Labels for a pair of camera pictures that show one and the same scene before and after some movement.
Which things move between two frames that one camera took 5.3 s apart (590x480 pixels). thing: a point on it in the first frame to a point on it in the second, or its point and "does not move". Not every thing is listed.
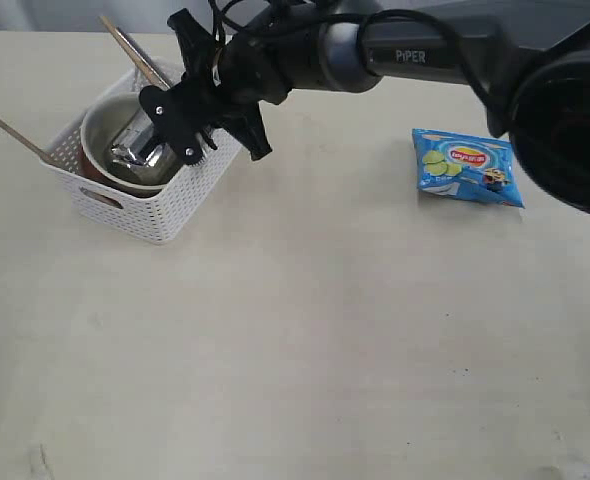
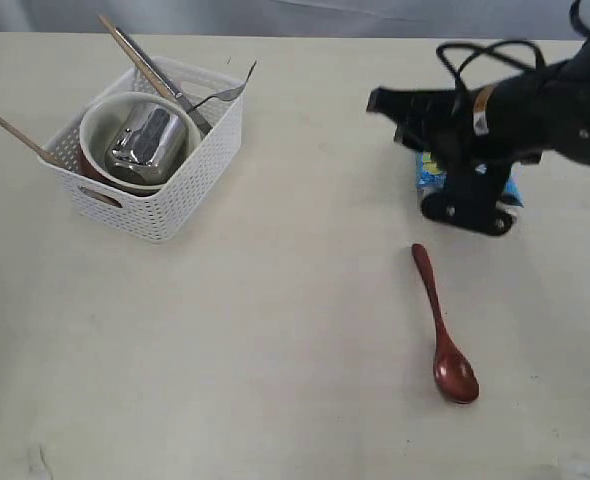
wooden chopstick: x=18 y=136 does not move
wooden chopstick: x=139 y=63 does not move
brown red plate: x=88 y=169 does not move
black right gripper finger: x=248 y=126 to x=424 y=119
